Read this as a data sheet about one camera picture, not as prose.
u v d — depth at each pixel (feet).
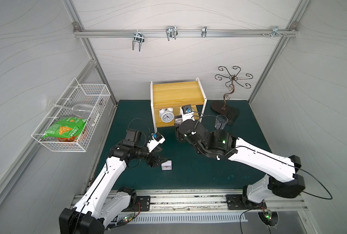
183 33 2.62
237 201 2.39
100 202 1.39
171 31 2.51
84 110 2.15
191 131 1.35
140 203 2.40
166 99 2.52
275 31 2.51
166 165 2.73
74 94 2.39
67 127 1.80
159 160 2.09
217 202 2.46
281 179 1.34
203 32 2.61
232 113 3.27
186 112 1.68
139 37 2.57
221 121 3.42
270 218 2.34
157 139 2.09
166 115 2.73
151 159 2.08
